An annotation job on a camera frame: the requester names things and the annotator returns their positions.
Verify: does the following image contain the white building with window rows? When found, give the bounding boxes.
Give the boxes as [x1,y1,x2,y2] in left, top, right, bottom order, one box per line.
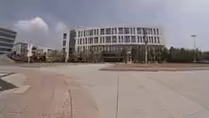
[60,23,167,66]

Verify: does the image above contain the street lamp pole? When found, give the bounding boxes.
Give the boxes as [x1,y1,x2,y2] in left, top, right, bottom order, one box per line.
[141,33,150,66]
[189,33,198,63]

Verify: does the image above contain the low raised earth bed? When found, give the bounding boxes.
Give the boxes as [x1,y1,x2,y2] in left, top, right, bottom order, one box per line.
[98,60,209,76]

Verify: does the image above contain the grey stone slab plaza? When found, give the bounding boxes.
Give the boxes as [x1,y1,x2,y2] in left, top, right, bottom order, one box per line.
[0,59,209,118]

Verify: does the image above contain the pole with sign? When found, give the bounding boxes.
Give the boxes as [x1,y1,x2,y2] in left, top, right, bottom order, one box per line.
[25,42,33,64]

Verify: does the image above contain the row of trees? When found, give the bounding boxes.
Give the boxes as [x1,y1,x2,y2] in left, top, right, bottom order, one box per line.
[130,44,209,66]

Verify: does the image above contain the small pale building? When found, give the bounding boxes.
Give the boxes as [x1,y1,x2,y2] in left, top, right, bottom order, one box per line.
[12,41,37,59]

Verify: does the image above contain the dark glass building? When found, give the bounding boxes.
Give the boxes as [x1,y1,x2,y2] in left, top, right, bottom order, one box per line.
[0,25,18,57]

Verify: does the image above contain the grey sloped wall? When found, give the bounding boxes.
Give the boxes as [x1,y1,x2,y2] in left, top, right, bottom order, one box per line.
[0,54,18,67]

